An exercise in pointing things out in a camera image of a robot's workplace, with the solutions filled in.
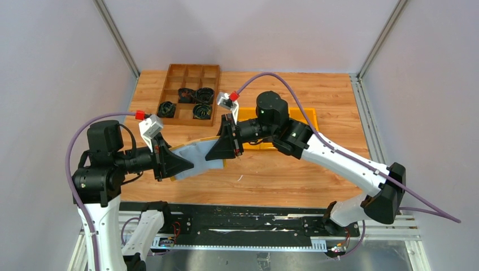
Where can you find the yellow left plastic bin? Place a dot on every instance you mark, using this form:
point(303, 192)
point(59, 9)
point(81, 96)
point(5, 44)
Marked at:
point(255, 134)

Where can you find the yellow leather card holder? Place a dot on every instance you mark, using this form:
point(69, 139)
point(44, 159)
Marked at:
point(198, 144)

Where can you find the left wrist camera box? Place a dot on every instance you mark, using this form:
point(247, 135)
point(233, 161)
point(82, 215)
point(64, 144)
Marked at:
point(149, 128)

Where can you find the yellow plastic bin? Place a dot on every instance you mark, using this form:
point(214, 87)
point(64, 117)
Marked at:
point(255, 134)
point(296, 114)

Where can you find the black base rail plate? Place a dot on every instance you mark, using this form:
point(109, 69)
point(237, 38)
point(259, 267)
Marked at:
point(248, 228)

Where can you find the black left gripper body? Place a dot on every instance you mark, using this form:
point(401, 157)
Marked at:
point(158, 157)

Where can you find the aluminium frame rail right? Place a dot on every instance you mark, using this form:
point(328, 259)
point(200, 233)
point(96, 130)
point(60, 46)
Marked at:
point(372, 139)

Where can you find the aluminium frame rail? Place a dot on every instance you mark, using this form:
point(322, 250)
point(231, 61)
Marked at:
point(117, 37)
point(372, 139)

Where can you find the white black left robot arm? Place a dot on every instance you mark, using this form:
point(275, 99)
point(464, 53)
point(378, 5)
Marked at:
point(97, 192)

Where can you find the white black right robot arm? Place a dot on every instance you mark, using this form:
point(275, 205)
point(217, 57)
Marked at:
point(379, 183)

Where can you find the aluminium frame rail left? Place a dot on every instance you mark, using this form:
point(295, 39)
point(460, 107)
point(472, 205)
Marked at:
point(117, 37)

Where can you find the yellow right plastic bin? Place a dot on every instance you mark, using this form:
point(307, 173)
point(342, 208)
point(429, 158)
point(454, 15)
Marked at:
point(296, 114)

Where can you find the wooden compartment tray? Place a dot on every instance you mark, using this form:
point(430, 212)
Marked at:
point(189, 94)

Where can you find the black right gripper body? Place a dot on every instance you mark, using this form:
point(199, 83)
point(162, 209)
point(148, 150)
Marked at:
point(238, 139)

